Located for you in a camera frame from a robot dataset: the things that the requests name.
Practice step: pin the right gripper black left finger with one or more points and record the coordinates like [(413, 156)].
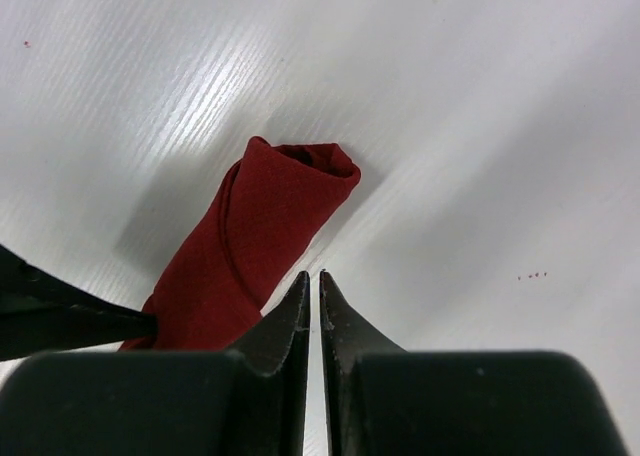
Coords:
[(248, 399)]

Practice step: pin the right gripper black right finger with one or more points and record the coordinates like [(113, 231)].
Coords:
[(384, 400)]

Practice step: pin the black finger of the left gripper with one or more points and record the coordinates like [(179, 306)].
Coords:
[(40, 313)]

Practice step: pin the dark red cloth napkin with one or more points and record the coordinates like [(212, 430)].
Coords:
[(268, 208)]

